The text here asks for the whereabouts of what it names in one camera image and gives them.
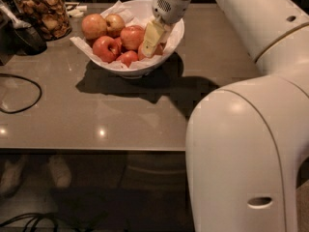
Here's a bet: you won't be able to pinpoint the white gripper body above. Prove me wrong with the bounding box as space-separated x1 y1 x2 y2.
152 0 191 25

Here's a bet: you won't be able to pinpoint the black cable on table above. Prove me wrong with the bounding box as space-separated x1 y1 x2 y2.
0 72 43 115

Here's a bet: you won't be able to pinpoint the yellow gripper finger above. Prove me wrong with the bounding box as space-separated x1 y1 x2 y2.
142 18 173 58

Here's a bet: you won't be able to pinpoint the pale apple far left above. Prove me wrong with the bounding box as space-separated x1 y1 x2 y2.
81 14 107 40

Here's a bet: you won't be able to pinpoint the pale apple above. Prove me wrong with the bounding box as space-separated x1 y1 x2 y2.
105 14 126 38
81 14 107 40

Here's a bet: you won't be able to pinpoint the black scoop with white handle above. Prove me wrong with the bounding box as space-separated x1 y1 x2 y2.
0 1 47 55

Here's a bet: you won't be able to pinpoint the pale apple back middle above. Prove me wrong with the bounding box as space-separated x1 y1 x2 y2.
105 14 126 38

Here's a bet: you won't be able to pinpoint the small red apple front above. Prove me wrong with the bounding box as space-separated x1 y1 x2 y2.
117 50 139 67

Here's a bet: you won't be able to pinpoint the white shoe left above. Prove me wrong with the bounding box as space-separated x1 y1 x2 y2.
0 156 26 196

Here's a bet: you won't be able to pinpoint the white shoe right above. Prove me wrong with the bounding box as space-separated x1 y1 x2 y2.
47 155 71 189

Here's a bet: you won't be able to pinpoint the white shoe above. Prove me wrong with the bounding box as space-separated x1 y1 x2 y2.
0 156 26 196
47 155 71 189

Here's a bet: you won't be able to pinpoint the small white items on table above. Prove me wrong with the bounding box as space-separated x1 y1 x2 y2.
66 5 87 18

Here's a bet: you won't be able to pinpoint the white bowl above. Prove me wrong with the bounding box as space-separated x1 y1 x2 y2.
84 0 185 80

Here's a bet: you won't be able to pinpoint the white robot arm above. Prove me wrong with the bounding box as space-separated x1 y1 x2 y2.
185 0 309 232

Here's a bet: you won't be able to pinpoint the white paper liner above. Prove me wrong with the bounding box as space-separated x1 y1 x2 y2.
70 0 175 72

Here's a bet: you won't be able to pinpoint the black cables on floor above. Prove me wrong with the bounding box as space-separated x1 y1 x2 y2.
0 212 98 232

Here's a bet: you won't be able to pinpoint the glass jar of dried chips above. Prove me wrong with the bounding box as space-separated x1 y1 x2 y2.
14 0 71 41

